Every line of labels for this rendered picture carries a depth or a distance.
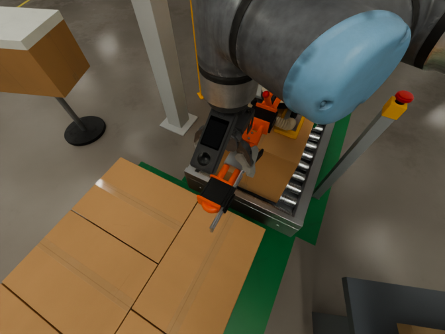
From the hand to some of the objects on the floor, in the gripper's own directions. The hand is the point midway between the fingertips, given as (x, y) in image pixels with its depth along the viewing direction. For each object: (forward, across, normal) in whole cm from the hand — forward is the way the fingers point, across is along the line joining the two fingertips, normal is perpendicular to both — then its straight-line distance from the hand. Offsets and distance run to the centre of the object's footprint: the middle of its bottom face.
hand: (222, 167), depth 50 cm
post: (+122, -49, -80) cm, 154 cm away
